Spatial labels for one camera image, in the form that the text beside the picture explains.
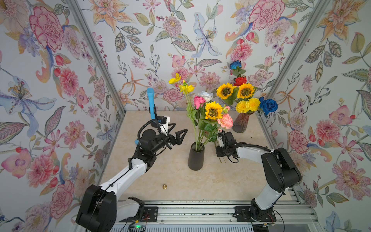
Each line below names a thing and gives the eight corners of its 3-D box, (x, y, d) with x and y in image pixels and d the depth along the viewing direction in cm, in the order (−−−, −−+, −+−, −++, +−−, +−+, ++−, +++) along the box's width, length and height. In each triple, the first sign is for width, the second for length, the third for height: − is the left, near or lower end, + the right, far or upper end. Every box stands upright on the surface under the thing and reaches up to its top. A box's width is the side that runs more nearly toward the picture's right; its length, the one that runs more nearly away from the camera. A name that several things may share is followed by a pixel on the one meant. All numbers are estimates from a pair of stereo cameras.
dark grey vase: (195, 173, 90) (197, 157, 74) (186, 164, 94) (187, 147, 77) (203, 165, 94) (207, 148, 77) (195, 157, 97) (197, 139, 81)
